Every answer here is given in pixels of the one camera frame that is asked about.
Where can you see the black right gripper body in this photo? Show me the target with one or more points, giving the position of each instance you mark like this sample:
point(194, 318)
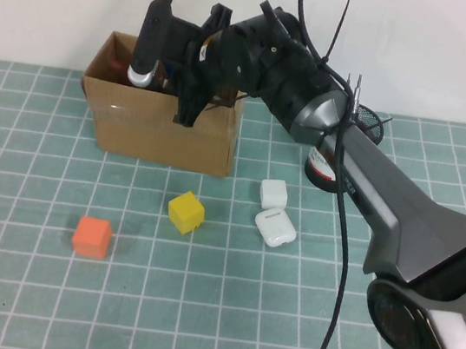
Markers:
point(187, 42)

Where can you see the thin black precision screwdriver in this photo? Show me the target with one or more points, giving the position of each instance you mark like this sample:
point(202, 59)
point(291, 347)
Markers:
point(348, 81)

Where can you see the thick black screwdriver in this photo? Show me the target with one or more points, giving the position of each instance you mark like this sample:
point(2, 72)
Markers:
point(358, 85)

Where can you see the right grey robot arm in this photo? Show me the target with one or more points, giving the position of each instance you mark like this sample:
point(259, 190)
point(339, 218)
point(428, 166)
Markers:
point(406, 218)

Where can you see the brown cardboard box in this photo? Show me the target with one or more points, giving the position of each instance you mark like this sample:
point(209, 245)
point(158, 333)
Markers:
point(133, 137)

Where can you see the black zip tie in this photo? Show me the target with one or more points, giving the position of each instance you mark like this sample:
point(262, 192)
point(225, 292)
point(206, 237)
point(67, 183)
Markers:
point(335, 32)

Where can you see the yellow cube block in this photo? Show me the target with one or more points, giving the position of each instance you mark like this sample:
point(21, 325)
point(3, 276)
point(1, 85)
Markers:
point(185, 213)

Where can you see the white cube block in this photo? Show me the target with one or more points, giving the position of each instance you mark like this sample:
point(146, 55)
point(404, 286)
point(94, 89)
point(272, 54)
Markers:
point(274, 194)

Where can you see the black mesh pen holder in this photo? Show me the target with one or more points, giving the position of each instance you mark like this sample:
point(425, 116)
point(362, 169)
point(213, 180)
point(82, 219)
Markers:
point(320, 174)

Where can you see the white earbuds case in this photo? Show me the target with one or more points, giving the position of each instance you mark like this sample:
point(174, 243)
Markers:
point(275, 228)

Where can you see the orange cube block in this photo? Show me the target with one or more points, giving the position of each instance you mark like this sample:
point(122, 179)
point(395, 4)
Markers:
point(92, 237)

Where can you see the green checked tablecloth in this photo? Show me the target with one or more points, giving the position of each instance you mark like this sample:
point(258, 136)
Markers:
point(20, 305)

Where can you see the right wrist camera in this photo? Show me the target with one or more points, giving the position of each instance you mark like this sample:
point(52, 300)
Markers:
point(150, 39)

